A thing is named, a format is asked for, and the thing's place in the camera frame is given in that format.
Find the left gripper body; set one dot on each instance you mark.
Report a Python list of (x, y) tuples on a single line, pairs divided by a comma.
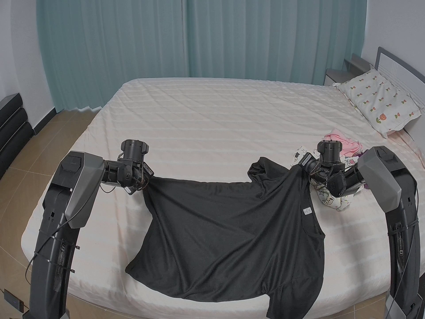
[(146, 175)]

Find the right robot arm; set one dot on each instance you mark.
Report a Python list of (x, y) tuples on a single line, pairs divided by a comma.
[(381, 178)]

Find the purple garment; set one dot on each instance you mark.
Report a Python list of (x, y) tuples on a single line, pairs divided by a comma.
[(366, 186)]

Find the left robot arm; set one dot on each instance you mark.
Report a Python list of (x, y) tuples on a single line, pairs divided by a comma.
[(76, 178)]

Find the pink garment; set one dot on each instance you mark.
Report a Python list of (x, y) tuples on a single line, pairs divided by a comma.
[(348, 145)]

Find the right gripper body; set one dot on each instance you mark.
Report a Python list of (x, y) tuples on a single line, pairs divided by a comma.
[(304, 162)]

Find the white printed pyjama top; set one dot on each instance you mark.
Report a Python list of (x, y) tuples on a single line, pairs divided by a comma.
[(332, 201)]

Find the black chest of drawers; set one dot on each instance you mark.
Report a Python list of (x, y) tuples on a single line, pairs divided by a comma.
[(13, 128)]

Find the bed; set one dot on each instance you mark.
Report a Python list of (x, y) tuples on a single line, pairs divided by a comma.
[(215, 128)]

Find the small black electronic box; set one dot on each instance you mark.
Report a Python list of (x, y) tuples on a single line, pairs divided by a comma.
[(14, 300)]

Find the blue-green curtain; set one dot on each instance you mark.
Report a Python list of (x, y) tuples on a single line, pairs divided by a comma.
[(132, 28)]

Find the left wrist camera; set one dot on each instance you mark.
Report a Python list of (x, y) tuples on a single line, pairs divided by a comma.
[(130, 190)]

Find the black T-shirt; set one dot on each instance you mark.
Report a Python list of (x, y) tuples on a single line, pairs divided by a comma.
[(225, 231)]

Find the white printed pillow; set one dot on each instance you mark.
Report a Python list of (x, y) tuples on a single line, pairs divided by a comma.
[(378, 101)]

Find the grey bedside table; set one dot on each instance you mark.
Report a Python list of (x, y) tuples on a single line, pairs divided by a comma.
[(338, 76)]

